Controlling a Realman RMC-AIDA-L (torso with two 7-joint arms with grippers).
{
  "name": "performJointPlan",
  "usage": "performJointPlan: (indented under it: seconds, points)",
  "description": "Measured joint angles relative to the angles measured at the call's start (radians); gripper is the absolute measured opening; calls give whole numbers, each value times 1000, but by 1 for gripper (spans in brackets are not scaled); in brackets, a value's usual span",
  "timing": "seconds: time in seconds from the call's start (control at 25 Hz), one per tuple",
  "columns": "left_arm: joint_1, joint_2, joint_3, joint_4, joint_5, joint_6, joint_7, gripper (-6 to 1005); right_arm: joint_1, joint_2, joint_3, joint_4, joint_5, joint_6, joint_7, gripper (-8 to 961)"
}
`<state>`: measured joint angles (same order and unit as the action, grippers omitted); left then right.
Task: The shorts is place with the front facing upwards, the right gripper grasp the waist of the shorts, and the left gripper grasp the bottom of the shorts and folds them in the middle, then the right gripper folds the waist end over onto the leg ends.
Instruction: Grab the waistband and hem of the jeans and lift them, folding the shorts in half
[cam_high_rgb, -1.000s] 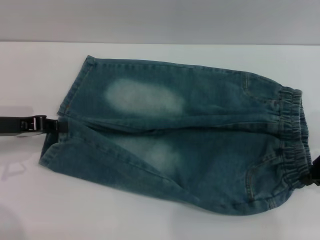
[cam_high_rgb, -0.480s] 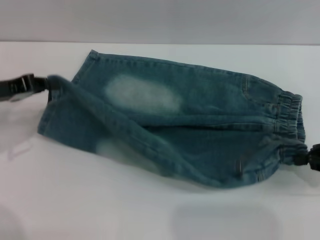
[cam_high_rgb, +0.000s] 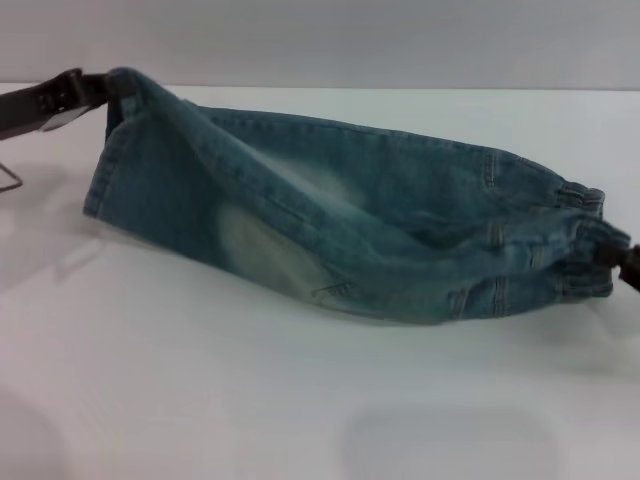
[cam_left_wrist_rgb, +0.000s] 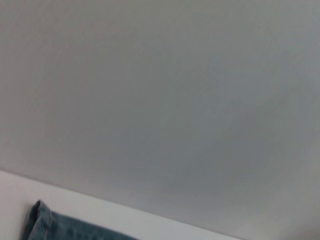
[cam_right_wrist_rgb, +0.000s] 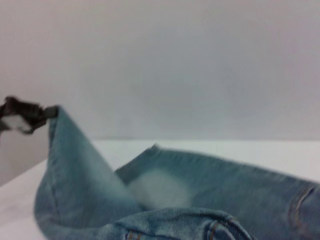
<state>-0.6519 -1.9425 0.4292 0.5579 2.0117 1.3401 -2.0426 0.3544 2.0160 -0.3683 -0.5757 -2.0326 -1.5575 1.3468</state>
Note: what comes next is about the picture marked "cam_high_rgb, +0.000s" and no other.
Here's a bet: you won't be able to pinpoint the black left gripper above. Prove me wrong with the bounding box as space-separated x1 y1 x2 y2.
0 68 127 140

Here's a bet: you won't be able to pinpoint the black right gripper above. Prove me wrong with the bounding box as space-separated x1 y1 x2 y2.
606 239 640 293

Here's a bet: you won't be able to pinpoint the blue denim shorts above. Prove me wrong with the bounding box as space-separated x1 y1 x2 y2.
82 67 629 326

